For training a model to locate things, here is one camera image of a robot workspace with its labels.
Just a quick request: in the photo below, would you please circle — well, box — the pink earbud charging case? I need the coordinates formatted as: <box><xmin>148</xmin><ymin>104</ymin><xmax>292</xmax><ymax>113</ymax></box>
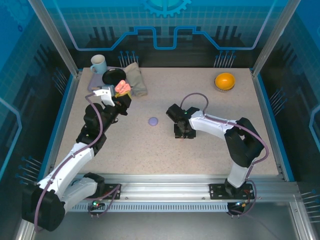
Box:
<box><xmin>114</xmin><ymin>79</ymin><xmax>132</xmax><ymax>95</ymax></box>

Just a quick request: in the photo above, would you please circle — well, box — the lavender tray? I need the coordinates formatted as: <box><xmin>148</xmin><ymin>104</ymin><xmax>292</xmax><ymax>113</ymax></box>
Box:
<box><xmin>87</xmin><ymin>66</ymin><xmax>126</xmax><ymax>94</ymax></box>

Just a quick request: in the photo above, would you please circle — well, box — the woven coaster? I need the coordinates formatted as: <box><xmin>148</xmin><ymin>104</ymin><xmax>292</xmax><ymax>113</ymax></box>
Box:
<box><xmin>215</xmin><ymin>83</ymin><xmax>236</xmax><ymax>94</ymax></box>

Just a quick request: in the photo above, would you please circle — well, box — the aluminium frame post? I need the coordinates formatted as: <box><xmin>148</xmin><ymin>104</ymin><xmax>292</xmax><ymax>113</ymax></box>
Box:
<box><xmin>251</xmin><ymin>0</ymin><xmax>301</xmax><ymax>79</ymax></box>
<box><xmin>27</xmin><ymin>0</ymin><xmax>83</xmax><ymax>79</ymax></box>

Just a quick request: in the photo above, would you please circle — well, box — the slotted grey cable duct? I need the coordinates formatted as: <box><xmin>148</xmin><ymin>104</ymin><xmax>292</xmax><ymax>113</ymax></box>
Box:
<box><xmin>67</xmin><ymin>202</ymin><xmax>230</xmax><ymax>213</ymax></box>

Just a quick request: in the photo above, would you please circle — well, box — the orange bowl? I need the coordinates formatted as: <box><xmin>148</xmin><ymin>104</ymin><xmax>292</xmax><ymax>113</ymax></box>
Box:
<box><xmin>214</xmin><ymin>72</ymin><xmax>236</xmax><ymax>91</ymax></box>

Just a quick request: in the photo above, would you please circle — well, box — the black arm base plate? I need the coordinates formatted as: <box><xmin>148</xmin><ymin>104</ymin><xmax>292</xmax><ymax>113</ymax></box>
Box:
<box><xmin>208</xmin><ymin>183</ymin><xmax>255</xmax><ymax>200</ymax></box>
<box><xmin>84</xmin><ymin>183</ymin><xmax>122</xmax><ymax>200</ymax></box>

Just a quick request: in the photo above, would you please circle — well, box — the beige folded cloth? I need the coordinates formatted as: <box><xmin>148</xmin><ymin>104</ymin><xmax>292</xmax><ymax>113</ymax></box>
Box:
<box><xmin>124</xmin><ymin>61</ymin><xmax>149</xmax><ymax>98</ymax></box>

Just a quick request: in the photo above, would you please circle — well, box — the light blue mug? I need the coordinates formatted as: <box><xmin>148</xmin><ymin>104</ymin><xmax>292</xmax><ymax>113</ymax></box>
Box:
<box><xmin>89</xmin><ymin>54</ymin><xmax>108</xmax><ymax>75</ymax></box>

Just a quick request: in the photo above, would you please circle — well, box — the black plate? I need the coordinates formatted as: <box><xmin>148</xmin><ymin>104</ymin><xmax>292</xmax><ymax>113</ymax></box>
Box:
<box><xmin>101</xmin><ymin>67</ymin><xmax>127</xmax><ymax>87</ymax></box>

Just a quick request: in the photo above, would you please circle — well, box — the power connector with LED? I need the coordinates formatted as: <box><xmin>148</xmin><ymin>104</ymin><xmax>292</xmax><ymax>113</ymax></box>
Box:
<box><xmin>233</xmin><ymin>199</ymin><xmax>251</xmax><ymax>211</ymax></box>
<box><xmin>91</xmin><ymin>198</ymin><xmax>105</xmax><ymax>211</ymax></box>

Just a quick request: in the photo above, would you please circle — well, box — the aluminium mounting rail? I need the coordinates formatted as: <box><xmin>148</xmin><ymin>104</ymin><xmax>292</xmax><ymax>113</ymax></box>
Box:
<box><xmin>72</xmin><ymin>174</ymin><xmax>298</xmax><ymax>201</ymax></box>

